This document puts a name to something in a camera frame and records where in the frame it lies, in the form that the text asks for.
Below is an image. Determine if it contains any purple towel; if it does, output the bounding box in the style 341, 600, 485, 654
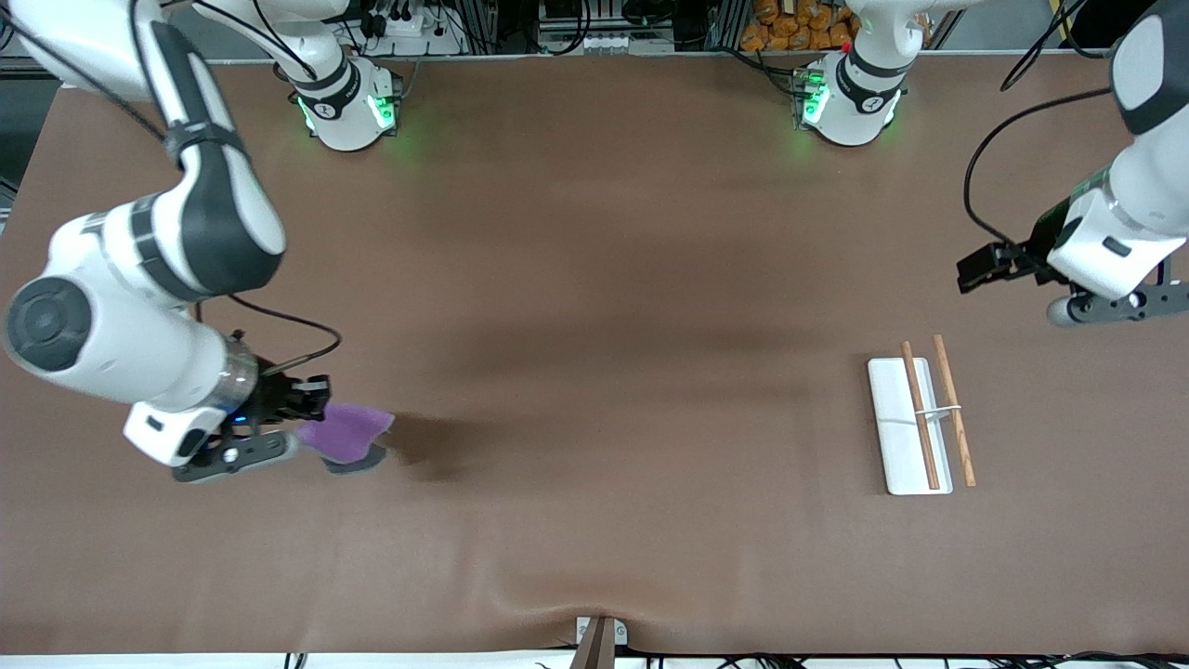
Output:
297, 401, 396, 475

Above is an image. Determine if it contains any white rectangular tray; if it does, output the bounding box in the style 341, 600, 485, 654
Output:
867, 334, 978, 496

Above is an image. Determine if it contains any brown table mat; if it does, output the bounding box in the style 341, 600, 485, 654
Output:
0, 51, 1189, 656

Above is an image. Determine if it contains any orange snack bag pile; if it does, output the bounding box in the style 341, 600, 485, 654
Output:
740, 0, 860, 52

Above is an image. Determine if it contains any white power strip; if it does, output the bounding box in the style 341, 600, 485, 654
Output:
358, 0, 465, 57

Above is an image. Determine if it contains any black control equipment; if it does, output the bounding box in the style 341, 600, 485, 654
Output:
537, 0, 716, 38

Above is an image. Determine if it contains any white terminal block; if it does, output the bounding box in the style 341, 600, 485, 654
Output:
574, 33, 675, 55

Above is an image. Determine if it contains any camera mount post bracket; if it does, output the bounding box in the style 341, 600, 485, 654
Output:
568, 615, 629, 669

